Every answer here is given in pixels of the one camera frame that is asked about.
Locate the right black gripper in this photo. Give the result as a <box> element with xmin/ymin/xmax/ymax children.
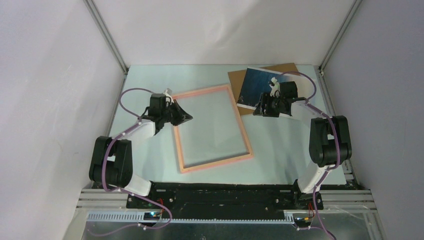
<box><xmin>253</xmin><ymin>92</ymin><xmax>285</xmax><ymax>118</ymax></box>

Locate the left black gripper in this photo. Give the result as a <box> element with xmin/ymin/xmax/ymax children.
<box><xmin>161</xmin><ymin>99</ymin><xmax>193</xmax><ymax>127</ymax></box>

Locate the blue landscape photo print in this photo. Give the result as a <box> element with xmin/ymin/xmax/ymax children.
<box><xmin>236</xmin><ymin>67</ymin><xmax>317</xmax><ymax>117</ymax></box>

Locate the orange wooden picture frame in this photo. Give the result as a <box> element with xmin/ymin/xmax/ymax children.
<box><xmin>173</xmin><ymin>84</ymin><xmax>254</xmax><ymax>174</ymax></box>

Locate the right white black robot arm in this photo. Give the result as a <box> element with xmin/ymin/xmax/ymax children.
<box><xmin>253</xmin><ymin>81</ymin><xmax>352</xmax><ymax>209</ymax></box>

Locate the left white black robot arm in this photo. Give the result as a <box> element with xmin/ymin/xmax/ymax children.
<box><xmin>88</xmin><ymin>93</ymin><xmax>193</xmax><ymax>208</ymax></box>

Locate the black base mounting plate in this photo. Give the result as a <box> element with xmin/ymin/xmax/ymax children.
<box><xmin>126</xmin><ymin>189</ymin><xmax>323</xmax><ymax>221</ymax></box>

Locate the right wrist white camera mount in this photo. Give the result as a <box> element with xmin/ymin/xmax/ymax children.
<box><xmin>269</xmin><ymin>77</ymin><xmax>281</xmax><ymax>98</ymax></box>

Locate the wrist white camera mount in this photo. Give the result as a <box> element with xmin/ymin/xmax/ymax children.
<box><xmin>162</xmin><ymin>88</ymin><xmax>174</xmax><ymax>105</ymax></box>
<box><xmin>269</xmin><ymin>77</ymin><xmax>281</xmax><ymax>98</ymax></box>

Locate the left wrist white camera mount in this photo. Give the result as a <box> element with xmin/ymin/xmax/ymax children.
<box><xmin>162</xmin><ymin>88</ymin><xmax>174</xmax><ymax>105</ymax></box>

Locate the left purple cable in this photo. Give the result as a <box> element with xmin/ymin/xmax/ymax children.
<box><xmin>86</xmin><ymin>87</ymin><xmax>173</xmax><ymax>237</ymax></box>

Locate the grey slotted cable duct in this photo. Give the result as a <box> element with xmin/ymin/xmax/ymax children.
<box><xmin>86</xmin><ymin>211</ymin><xmax>295</xmax><ymax>225</ymax></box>

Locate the left aluminium corner post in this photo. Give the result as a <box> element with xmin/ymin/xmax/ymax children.
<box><xmin>83</xmin><ymin>0</ymin><xmax>129</xmax><ymax>75</ymax></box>

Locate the aluminium corner post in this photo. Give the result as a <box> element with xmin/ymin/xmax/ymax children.
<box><xmin>318</xmin><ymin>0</ymin><xmax>363</xmax><ymax>72</ymax></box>
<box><xmin>83</xmin><ymin>0</ymin><xmax>129</xmax><ymax>75</ymax></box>

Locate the aluminium front rail frame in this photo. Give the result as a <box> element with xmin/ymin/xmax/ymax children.
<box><xmin>65</xmin><ymin>183</ymin><xmax>387</xmax><ymax>240</ymax></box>

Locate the right aluminium corner post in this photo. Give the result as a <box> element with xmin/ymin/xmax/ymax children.
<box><xmin>318</xmin><ymin>0</ymin><xmax>363</xmax><ymax>72</ymax></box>

